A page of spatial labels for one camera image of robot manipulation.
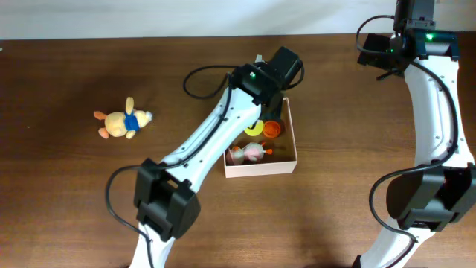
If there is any orange round plastic toy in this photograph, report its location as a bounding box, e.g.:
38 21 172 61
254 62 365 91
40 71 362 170
263 121 281 138

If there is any yellow rattle drum toy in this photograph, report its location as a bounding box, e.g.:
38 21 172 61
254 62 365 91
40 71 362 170
244 120 264 137

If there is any white pink duck toy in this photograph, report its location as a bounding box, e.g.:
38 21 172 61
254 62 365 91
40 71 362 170
225 142 273 166

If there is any yellow plush duck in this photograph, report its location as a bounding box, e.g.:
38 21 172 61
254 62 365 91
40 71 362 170
94 97 153 139

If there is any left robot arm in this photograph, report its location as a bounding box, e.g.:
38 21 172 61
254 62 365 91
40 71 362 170
131 47 303 268

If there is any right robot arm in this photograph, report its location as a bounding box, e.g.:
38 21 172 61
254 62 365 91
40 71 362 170
353 0 475 268

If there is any white cardboard box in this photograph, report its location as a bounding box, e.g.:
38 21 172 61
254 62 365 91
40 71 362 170
222 98 298 178

